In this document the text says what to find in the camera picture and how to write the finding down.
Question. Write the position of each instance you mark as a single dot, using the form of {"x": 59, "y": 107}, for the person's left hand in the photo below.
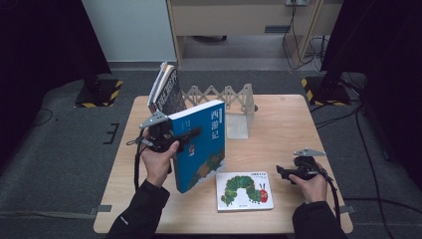
{"x": 157, "y": 167}

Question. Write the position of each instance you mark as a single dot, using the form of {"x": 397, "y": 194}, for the light wooden desk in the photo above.
{"x": 232, "y": 18}

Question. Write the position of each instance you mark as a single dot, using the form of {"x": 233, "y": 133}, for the white cabinet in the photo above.
{"x": 132, "y": 30}

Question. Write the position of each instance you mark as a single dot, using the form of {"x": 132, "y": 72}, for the dark illustrated magazine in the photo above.
{"x": 172, "y": 93}

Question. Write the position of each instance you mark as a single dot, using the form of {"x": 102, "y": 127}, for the striped black stand base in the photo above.
{"x": 326, "y": 93}
{"x": 99, "y": 94}

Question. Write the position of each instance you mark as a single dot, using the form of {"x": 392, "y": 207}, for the white power strip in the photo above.
{"x": 297, "y": 2}

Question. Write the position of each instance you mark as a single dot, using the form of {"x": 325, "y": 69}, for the person's right hand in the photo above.
{"x": 313, "y": 189}

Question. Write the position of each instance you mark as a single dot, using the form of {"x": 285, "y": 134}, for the white caterpillar board book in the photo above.
{"x": 245, "y": 192}

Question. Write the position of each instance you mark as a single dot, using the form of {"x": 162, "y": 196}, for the thick blue book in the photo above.
{"x": 205, "y": 149}

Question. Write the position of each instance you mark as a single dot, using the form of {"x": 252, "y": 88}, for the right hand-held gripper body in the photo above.
{"x": 307, "y": 166}

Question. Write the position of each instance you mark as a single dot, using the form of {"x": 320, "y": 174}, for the black curtain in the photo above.
{"x": 43, "y": 49}
{"x": 388, "y": 49}

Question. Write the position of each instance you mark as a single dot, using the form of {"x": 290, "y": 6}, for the grey portrait magazine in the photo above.
{"x": 156, "y": 89}

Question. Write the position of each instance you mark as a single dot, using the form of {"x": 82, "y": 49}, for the grey tape strip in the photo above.
{"x": 101, "y": 209}
{"x": 348, "y": 209}

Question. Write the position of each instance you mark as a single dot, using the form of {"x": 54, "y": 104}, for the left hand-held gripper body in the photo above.
{"x": 161, "y": 134}

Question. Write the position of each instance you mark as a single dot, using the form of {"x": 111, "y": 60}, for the expandable grey metal book rack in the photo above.
{"x": 237, "y": 127}

